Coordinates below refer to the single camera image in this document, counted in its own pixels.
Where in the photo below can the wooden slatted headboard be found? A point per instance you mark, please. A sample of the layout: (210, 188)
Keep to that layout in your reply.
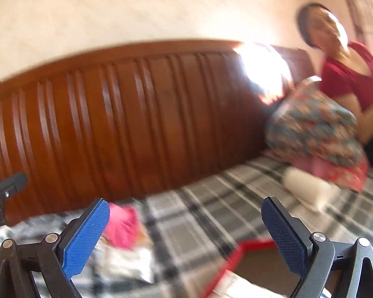
(127, 115)

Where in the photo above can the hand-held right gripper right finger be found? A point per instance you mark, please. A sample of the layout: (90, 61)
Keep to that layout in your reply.
(286, 239)

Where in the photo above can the pink patterned cloth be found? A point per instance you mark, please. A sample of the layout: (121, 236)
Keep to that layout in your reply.
(345, 173)

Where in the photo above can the clear wrapped snack packet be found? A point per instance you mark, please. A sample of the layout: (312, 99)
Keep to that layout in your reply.
(127, 264)

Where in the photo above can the red box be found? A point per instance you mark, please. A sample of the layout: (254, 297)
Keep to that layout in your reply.
(236, 260)

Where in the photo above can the pink snack packet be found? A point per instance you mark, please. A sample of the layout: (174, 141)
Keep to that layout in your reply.
(122, 226)

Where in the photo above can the floral pillow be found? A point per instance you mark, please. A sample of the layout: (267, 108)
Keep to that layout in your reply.
(314, 127)

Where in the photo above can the grey plaid blanket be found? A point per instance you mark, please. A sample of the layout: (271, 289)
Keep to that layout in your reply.
(205, 205)

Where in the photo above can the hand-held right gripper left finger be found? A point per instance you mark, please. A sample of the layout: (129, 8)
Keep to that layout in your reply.
(85, 242)

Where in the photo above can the patterned curtain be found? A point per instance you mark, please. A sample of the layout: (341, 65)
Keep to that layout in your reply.
(363, 12)

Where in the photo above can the white rolled towel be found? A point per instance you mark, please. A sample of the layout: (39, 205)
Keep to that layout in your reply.
(307, 186)

